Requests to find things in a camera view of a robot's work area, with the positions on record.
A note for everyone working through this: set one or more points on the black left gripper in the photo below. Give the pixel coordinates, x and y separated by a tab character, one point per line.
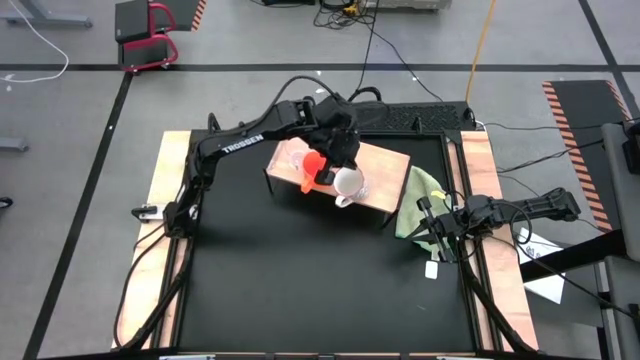
337	135

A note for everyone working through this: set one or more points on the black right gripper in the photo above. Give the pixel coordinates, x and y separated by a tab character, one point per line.
457	220

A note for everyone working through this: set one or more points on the grey patterned white mug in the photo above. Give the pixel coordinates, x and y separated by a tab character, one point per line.
348	182

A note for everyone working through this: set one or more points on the orange plastic mug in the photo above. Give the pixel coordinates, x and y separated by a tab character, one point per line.
312	165

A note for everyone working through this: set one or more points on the clear glass cup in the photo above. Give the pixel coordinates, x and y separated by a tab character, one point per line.
297	160

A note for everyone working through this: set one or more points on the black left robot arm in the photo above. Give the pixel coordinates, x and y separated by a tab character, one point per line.
240	142

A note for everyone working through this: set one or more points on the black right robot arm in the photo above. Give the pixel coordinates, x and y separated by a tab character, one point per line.
545	205

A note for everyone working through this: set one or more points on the light wooden shelf board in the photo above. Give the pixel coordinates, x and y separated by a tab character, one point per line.
385	175

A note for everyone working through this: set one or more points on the black metal shelf leg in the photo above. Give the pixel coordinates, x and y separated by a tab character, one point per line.
404	187
269	184

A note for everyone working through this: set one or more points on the small white tag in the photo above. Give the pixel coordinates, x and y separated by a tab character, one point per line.
431	270

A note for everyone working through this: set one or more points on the light green cloth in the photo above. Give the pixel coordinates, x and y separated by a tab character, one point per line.
417	195

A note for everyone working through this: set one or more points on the black perforated computer case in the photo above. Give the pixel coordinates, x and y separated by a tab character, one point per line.
425	117

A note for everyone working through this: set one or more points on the wooden side board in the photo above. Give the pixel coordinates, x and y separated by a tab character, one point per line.
512	300
147	280

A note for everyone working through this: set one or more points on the white paper sheet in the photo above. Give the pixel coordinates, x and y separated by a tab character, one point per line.
545	290

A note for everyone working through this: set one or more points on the silver metal strip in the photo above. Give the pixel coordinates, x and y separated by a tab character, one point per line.
187	357
465	358

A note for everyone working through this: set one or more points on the black beam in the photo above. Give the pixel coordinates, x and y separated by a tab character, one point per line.
575	256

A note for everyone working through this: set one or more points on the grey metal case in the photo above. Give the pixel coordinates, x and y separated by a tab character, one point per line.
410	4

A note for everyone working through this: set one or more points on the flat black device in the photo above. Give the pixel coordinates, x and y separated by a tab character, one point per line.
287	2

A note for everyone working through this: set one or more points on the grey desk panel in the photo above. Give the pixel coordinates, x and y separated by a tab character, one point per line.
620	210

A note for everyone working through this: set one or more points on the large hazard striped black mat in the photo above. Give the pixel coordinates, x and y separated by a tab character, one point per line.
585	115

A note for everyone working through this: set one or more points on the black silver clamp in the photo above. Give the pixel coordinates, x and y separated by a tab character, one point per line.
145	212

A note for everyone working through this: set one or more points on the black desk device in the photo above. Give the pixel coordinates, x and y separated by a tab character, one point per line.
632	155

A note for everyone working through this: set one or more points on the small hazard striped black plate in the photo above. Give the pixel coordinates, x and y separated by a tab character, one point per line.
185	12

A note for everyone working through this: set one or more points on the red and black cart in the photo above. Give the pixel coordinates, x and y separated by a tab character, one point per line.
131	20

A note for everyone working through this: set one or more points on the grey metal table foot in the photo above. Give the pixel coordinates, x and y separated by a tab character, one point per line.
12	145
50	21

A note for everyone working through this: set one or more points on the black round object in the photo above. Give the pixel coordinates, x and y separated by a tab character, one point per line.
5	202

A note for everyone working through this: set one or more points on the black table frame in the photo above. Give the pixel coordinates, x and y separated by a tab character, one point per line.
430	135

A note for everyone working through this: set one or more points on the black diagonal frame strut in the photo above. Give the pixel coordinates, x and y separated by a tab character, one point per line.
496	305
155	306

